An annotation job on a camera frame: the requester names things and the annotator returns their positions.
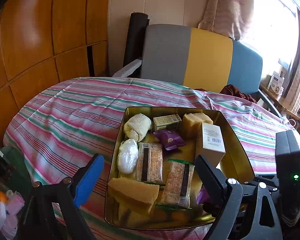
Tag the striped tablecloth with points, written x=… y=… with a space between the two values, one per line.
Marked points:
x=60 y=129

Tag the cracker pack green ends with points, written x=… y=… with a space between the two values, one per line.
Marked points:
x=178 y=184

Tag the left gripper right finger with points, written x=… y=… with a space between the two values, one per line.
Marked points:
x=241 y=211

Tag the dark red gold tin box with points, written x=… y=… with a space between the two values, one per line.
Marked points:
x=234 y=164

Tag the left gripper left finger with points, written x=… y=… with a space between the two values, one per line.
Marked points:
x=38 y=220

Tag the dark red cloth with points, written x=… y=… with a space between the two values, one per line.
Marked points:
x=234 y=91

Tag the black rolled mat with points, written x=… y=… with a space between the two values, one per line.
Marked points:
x=135 y=37

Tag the pink white toiletry clutter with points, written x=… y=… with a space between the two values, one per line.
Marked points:
x=11 y=204

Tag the beige curtain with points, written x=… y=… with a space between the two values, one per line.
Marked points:
x=230 y=18

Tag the white cotton ball bag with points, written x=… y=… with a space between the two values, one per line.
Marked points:
x=127 y=156

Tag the grey yellow blue chair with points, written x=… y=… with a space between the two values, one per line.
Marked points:
x=197 y=58

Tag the purple snack packet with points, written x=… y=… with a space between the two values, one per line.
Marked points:
x=170 y=140
x=203 y=196

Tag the white sock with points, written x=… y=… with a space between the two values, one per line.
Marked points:
x=137 y=127

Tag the white cardboard box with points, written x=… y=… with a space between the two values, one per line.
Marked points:
x=210 y=143

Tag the small yellow sponge piece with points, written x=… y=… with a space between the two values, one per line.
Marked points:
x=175 y=214

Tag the wooden wardrobe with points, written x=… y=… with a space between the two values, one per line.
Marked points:
x=44 y=42

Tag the large yellow sponge block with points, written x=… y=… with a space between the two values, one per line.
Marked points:
x=191 y=124

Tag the green white small box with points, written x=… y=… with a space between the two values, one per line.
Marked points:
x=168 y=122

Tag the wooden desk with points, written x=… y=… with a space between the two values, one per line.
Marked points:
x=278 y=103

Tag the white product box on desk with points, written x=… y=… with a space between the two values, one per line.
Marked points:
x=275 y=83

